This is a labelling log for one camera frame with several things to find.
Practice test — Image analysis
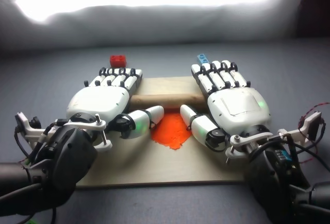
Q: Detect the white backdrop sheet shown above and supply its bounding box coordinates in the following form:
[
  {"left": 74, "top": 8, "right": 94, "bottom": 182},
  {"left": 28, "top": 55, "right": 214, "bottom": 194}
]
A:
[{"left": 0, "top": 0, "right": 330, "bottom": 52}]

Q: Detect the light wooden board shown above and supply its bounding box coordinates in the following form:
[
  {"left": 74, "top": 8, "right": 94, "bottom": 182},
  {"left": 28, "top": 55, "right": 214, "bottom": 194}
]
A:
[{"left": 76, "top": 76, "right": 245, "bottom": 188}]

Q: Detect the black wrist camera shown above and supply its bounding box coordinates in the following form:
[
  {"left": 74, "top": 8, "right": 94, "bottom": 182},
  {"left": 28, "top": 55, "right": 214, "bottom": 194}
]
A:
[
  {"left": 28, "top": 116, "right": 42, "bottom": 130},
  {"left": 306, "top": 112, "right": 325, "bottom": 142}
]

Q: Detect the wooden rolling pin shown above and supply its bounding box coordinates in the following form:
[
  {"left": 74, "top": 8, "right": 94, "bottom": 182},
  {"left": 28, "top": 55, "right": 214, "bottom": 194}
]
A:
[{"left": 128, "top": 93, "right": 209, "bottom": 113}]

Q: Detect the grey table cloth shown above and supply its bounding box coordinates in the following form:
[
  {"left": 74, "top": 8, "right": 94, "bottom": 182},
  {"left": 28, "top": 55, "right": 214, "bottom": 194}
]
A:
[{"left": 0, "top": 41, "right": 330, "bottom": 224}]

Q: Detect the red toy brick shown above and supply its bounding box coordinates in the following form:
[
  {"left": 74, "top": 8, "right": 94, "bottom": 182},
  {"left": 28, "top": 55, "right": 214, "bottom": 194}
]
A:
[{"left": 109, "top": 55, "right": 127, "bottom": 68}]

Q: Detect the light blue flat toy brick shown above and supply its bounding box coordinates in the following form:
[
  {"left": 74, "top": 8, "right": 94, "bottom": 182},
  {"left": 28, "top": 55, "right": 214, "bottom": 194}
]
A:
[{"left": 196, "top": 53, "right": 211, "bottom": 66}]

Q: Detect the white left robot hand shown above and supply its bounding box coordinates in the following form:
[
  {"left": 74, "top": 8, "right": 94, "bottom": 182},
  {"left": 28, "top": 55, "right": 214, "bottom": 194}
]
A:
[{"left": 66, "top": 66, "right": 165, "bottom": 140}]

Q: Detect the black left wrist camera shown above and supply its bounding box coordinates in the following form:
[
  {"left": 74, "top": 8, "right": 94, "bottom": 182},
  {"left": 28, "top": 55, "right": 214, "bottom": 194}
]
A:
[{"left": 28, "top": 116, "right": 42, "bottom": 130}]

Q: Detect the orange play dough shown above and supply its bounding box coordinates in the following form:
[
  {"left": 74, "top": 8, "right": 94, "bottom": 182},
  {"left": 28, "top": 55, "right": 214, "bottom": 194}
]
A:
[{"left": 151, "top": 108, "right": 192, "bottom": 150}]

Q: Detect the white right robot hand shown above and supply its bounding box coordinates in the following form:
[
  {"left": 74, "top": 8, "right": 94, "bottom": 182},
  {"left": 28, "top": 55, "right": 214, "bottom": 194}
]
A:
[{"left": 179, "top": 59, "right": 271, "bottom": 152}]

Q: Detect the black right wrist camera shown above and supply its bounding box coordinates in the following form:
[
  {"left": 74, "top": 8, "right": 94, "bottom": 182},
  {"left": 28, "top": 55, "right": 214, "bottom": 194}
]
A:
[{"left": 306, "top": 112, "right": 325, "bottom": 142}]

